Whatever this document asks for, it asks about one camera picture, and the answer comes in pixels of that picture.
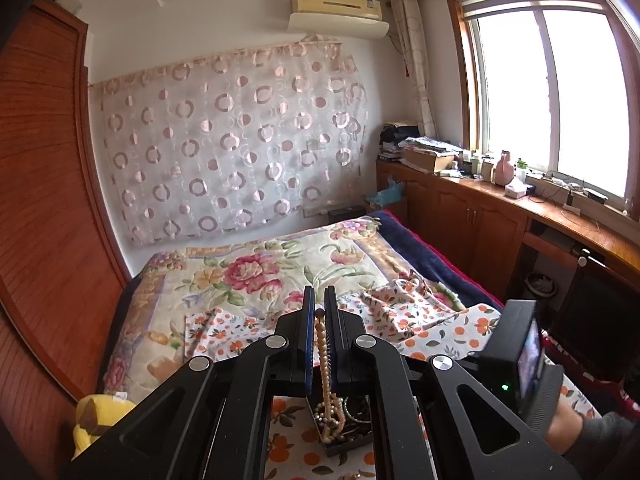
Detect silver bangle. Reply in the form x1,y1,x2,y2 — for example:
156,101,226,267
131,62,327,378
343,396,371,425

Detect window with wooden frame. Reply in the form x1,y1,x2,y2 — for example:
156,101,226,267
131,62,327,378
446,0,639,218

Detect black jewelry box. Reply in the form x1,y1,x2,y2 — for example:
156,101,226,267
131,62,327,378
306,393,373,457

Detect cream pearl necklace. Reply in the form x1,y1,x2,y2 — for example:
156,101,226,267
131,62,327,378
312,309,347,444

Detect orange print bed sheet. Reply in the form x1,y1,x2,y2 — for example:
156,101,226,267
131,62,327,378
183,276,601,480

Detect yellow plush toy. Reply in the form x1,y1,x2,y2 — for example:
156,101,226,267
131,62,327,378
73,393,136,457

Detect wooden side cabinet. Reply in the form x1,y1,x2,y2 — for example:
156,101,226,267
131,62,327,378
376,160,639,347

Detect wall air conditioner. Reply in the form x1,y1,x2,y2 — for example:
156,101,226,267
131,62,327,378
288,0,390,39

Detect pink vase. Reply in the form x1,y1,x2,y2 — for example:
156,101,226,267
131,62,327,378
494,150,515,188

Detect cardboard box on cabinet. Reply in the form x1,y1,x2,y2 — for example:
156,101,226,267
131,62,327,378
401,150,454,174

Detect side window curtain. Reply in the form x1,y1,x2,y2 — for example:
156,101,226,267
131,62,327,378
390,0,437,138

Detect wooden wardrobe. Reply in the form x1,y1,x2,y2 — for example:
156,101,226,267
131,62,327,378
1,0,126,479

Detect pink circle pattern curtain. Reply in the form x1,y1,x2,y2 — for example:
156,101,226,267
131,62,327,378
89,41,369,246

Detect floral quilt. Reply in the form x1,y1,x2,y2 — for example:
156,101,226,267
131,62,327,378
101,214,468,402

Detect teal cloth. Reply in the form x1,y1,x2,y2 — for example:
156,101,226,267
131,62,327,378
366,176,405,209

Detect dark blue blanket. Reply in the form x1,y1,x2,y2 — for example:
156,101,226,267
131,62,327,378
370,210,503,312

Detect person's right hand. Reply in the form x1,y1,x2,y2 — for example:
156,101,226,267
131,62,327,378
544,398,584,454

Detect clutter pile on cabinet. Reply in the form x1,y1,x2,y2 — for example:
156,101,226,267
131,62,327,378
378,122,463,169

